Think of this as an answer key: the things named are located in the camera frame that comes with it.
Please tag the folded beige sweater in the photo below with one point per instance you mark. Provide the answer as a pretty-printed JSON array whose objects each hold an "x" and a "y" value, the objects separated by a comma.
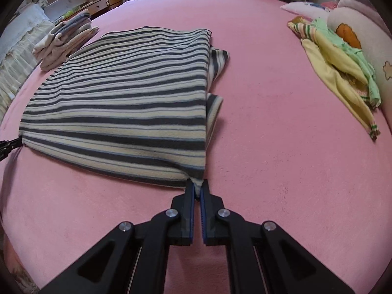
[{"x": 50, "y": 64}]

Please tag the cream pleated furniture cover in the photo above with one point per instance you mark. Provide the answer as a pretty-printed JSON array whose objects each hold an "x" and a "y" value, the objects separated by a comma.
[{"x": 12, "y": 76}]

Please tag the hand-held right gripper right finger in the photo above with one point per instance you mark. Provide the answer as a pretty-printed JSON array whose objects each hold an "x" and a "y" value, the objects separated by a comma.
[{"x": 203, "y": 217}]

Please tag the striped long-sleeve sweater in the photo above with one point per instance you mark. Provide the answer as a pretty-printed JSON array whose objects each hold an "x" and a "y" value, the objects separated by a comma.
[{"x": 122, "y": 98}]

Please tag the white lace cloth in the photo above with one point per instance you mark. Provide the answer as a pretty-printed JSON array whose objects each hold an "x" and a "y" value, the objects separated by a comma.
[{"x": 18, "y": 27}]

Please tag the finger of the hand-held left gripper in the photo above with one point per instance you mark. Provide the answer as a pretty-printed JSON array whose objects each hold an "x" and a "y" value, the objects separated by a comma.
[{"x": 9, "y": 146}]

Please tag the wooden desk with drawers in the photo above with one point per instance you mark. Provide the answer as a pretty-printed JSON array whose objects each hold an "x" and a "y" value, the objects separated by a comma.
[{"x": 101, "y": 3}]

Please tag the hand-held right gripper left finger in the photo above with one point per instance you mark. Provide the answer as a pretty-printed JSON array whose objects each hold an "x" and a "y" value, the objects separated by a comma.
[{"x": 191, "y": 214}]

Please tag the yellow garment with striped cuffs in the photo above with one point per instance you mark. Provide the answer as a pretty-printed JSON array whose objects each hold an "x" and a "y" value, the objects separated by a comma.
[{"x": 337, "y": 79}]

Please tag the light green garment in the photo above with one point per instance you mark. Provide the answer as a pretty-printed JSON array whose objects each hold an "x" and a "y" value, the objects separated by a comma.
[{"x": 358, "y": 58}]

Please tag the pink bed blanket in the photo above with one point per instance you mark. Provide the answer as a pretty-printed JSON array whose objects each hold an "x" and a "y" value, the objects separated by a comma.
[{"x": 275, "y": 159}]

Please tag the white cartoon print pillow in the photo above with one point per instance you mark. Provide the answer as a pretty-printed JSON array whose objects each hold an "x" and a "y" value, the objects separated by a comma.
[{"x": 306, "y": 8}]

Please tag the folded grey-blue garment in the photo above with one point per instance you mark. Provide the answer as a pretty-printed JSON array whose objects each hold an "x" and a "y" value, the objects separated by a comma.
[{"x": 76, "y": 21}]

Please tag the pink folded quilt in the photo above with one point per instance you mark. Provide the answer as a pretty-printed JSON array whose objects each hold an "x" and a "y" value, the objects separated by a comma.
[{"x": 361, "y": 0}]

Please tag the small green object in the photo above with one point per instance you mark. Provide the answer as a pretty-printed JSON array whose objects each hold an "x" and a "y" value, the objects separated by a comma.
[{"x": 68, "y": 13}]

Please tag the stack of folded beige clothes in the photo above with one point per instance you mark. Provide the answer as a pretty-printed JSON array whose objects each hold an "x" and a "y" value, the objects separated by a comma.
[
  {"x": 50, "y": 41},
  {"x": 79, "y": 38}
]

